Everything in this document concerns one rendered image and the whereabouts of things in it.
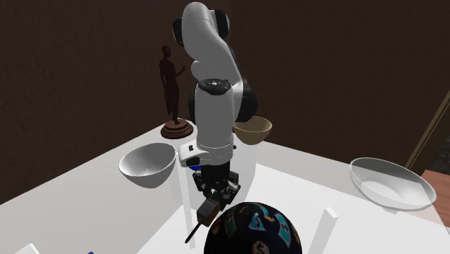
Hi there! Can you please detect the tan bowl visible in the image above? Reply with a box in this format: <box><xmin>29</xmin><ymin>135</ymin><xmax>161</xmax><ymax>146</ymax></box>
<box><xmin>232</xmin><ymin>115</ymin><xmax>273</xmax><ymax>146</ymax></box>

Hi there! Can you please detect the black patterned round object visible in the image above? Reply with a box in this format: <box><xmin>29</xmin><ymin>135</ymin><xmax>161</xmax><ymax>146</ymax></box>
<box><xmin>203</xmin><ymin>201</ymin><xmax>304</xmax><ymax>254</ymax></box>

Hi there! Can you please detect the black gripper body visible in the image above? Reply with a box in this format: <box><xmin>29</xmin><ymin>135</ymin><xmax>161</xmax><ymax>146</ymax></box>
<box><xmin>198</xmin><ymin>162</ymin><xmax>232</xmax><ymax>191</ymax></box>

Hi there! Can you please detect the dark brown human figure statue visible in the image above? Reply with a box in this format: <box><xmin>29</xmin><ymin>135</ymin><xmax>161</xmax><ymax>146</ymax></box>
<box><xmin>159</xmin><ymin>45</ymin><xmax>195</xmax><ymax>140</ymax></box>

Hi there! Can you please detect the white wide shallow bowl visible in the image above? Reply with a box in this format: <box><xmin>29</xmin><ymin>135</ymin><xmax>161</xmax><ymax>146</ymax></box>
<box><xmin>348</xmin><ymin>157</ymin><xmax>438</xmax><ymax>212</ymax></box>

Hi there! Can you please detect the white deep bowl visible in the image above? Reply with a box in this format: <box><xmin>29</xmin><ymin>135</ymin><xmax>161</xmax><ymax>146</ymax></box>
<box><xmin>118</xmin><ymin>141</ymin><xmax>177</xmax><ymax>189</ymax></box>

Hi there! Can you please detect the white upright slab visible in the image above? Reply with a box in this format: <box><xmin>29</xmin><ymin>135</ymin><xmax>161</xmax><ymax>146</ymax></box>
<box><xmin>306</xmin><ymin>206</ymin><xmax>340</xmax><ymax>254</ymax></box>

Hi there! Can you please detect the brown tool with black rod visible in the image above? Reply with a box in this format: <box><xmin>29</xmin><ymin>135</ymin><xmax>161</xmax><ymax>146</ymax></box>
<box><xmin>185</xmin><ymin>198</ymin><xmax>221</xmax><ymax>245</ymax></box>

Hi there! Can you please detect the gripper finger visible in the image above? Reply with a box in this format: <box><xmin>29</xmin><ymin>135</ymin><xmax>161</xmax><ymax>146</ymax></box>
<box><xmin>217</xmin><ymin>170</ymin><xmax>242</xmax><ymax>213</ymax></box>
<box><xmin>192</xmin><ymin>172</ymin><xmax>214</xmax><ymax>200</ymax></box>

